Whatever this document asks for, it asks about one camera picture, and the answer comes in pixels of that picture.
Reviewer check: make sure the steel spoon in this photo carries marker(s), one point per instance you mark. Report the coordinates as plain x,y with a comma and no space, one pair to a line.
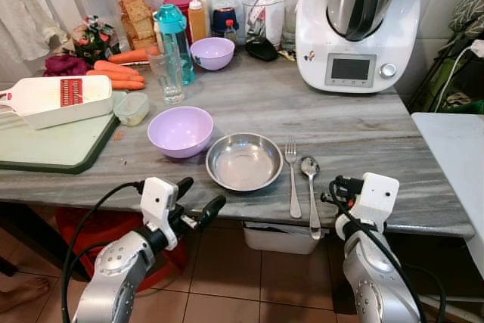
310,166

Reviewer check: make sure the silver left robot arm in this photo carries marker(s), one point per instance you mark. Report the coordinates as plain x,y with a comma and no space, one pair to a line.
113,270

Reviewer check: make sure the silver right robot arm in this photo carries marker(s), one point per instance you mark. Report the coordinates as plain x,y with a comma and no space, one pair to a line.
374,285

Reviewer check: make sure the steel fork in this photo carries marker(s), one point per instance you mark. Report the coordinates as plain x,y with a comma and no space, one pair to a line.
293,179

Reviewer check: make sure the grey wooden counter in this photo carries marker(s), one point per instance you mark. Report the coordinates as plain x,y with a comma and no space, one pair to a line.
355,141

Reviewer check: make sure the large purple bowl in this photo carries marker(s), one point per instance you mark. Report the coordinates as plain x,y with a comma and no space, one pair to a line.
180,132

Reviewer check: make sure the steel bowl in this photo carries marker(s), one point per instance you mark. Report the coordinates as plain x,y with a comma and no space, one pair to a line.
244,163

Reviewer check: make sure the white bin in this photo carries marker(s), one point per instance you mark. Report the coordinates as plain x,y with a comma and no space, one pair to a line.
280,238

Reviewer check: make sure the red plastic stool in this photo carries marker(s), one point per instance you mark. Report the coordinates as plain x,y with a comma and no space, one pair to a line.
106,225

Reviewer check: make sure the small clear lidded container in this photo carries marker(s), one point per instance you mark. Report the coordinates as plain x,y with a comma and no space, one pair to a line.
131,109

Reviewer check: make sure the white folding table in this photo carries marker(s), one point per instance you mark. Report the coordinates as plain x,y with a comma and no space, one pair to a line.
454,156

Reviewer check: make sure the clear drinking glass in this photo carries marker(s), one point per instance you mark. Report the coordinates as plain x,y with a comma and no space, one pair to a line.
168,77

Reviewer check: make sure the small purple bowl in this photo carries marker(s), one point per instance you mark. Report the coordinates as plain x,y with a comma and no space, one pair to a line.
212,52

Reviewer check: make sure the green cutting board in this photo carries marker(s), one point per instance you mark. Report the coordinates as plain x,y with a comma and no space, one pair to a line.
45,149

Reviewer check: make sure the teal drinking bottle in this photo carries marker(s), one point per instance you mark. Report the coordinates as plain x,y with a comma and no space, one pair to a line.
175,43

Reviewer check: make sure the white food processor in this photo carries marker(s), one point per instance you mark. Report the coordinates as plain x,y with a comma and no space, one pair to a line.
355,43

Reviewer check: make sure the green patterned bag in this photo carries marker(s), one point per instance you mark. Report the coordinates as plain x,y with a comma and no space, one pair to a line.
454,81

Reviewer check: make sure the black rounded object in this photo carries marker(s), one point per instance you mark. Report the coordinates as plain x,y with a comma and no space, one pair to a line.
262,49

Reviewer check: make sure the white slicer with red blade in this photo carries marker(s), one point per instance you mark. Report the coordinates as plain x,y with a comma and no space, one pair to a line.
45,104

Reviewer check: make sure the small bottle red cap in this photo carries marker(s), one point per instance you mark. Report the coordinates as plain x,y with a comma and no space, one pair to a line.
231,32

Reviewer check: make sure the orange sauce bottle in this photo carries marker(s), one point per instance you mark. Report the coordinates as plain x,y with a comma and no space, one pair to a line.
197,24

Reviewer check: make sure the purple cloth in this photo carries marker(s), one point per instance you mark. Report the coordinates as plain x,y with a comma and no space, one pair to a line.
66,66

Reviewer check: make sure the wrapped green plant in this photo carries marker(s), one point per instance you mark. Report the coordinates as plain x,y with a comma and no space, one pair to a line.
94,39

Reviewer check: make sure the person's bare foot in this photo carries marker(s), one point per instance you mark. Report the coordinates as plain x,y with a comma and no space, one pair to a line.
23,293

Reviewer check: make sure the cracker jar red lid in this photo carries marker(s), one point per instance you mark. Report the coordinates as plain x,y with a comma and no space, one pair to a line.
136,13

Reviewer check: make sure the small blue jar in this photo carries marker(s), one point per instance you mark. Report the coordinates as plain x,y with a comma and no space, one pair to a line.
224,9

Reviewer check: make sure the glass jar with packet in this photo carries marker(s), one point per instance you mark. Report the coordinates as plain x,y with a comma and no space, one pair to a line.
265,13

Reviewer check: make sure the white hanging cloth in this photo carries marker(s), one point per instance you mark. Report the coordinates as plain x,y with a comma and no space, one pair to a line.
23,13

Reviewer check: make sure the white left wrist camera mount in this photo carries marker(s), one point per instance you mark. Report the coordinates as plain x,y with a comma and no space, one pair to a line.
159,202

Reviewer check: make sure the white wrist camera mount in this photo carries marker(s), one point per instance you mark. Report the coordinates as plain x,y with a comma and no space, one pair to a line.
378,194
159,202

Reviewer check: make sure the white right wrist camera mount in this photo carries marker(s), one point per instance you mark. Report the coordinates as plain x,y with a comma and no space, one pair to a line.
378,194

